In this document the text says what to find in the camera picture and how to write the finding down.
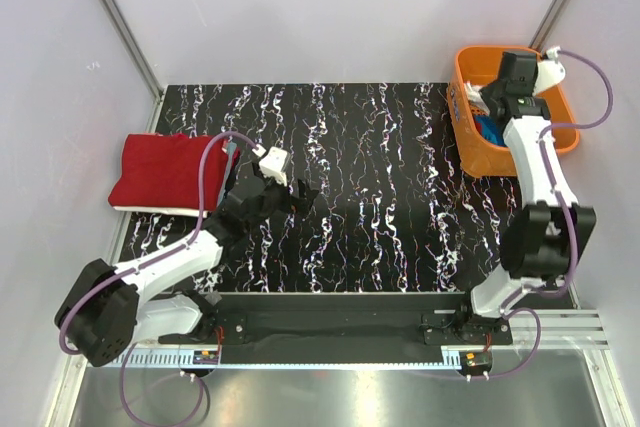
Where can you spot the folded red t shirt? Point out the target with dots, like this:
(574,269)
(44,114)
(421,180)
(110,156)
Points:
(159,171)

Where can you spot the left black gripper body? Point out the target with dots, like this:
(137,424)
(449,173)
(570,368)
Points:
(277,197)

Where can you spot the folded white t shirt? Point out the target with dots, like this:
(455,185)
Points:
(171,211)

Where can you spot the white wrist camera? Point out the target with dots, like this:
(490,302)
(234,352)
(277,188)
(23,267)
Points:
(550,71)
(274,165)

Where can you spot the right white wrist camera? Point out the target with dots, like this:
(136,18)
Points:
(550,71)

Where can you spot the left corner aluminium post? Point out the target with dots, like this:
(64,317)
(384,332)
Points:
(131,45)

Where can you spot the grey slotted cable duct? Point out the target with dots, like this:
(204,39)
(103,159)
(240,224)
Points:
(235,358)

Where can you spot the orange plastic basket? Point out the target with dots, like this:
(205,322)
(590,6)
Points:
(479,65)

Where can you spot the blue t shirt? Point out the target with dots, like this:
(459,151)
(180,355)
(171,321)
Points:
(488,130)

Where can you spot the folded grey t shirt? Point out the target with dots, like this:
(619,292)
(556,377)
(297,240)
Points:
(233,153)

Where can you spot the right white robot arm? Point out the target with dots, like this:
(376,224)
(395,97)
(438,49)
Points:
(546,239)

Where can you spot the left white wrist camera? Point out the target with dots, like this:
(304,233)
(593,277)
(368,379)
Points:
(274,165)

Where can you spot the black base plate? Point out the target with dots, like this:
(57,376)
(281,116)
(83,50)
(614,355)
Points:
(389,325)

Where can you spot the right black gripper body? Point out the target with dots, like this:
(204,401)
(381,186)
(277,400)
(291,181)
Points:
(490,91)

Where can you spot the white t shirt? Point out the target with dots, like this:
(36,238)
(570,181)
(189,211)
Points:
(171,211)
(476,103)

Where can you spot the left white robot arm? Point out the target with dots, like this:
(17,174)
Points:
(110,308)

